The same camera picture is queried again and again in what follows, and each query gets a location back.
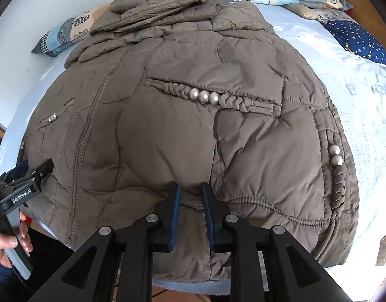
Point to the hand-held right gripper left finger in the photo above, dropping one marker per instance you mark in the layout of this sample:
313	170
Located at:
175	217

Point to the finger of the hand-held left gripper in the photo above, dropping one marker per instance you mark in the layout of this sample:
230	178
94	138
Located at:
15	173
38	171

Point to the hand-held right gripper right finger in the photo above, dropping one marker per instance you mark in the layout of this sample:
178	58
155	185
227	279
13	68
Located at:
208	217

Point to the brown quilted jacket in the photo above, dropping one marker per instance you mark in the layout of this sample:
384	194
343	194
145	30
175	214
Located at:
180	132

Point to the person's left hand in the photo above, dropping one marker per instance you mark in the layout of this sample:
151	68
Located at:
4	243

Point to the light blue cloud blanket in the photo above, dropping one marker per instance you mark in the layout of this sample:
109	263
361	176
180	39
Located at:
353	116

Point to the small beige pillow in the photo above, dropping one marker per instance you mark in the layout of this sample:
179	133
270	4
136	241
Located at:
301	11

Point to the navy star pillow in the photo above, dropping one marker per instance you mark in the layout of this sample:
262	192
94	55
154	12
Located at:
360	41

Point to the grey printed pillow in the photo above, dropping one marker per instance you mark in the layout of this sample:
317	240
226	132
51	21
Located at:
331	15

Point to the wooden headboard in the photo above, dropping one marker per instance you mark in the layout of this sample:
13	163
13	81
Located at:
369	9

